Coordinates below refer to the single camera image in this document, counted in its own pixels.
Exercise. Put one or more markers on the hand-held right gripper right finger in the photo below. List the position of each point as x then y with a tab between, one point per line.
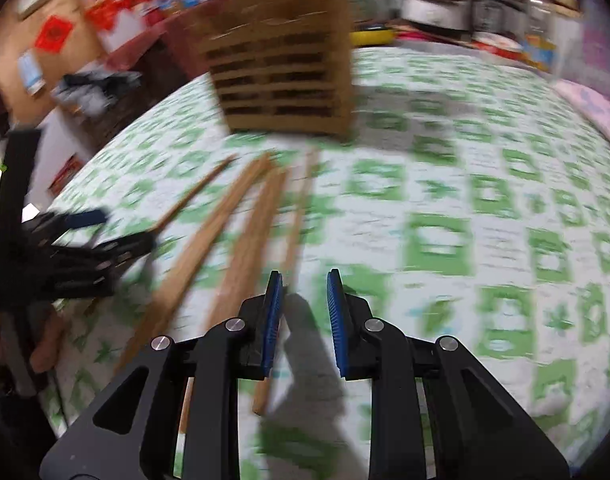
336	330

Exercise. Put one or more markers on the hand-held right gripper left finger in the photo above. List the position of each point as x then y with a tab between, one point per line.
271	325

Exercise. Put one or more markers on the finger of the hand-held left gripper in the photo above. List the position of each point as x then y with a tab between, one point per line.
120	247
85	218

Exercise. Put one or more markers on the wooden chopstick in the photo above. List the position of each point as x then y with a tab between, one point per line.
251	255
297	220
200	187
214	234

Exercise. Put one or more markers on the wooden slatted utensil holder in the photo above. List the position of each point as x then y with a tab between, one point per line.
285	25

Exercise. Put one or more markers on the person's left hand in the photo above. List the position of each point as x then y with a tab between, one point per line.
47	345

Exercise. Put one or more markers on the blue white packet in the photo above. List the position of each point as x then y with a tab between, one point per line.
31	72

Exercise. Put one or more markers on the pile of dark clothes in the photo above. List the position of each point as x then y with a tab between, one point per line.
95	90

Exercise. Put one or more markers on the wooden door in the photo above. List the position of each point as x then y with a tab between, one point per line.
15	35

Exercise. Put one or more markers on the green white printed bed sheet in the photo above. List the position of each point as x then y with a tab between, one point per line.
435	210

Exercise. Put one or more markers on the red square paper decoration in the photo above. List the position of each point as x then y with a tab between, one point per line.
55	34
135	0

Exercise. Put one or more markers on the red cloth covered table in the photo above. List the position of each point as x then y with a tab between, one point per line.
145	45

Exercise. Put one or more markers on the red white bowl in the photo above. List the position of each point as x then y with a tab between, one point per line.
495	45

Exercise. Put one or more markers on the white electric pot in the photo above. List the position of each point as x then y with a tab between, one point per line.
435	15

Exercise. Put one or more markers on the light green rice cooker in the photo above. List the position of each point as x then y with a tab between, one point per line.
372	0

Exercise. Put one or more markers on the pink printed blanket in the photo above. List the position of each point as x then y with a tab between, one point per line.
595	105

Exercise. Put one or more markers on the silver black pressure cooker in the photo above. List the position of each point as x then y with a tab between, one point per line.
495	7

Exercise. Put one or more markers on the clear plastic bottle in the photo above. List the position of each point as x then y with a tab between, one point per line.
540	30

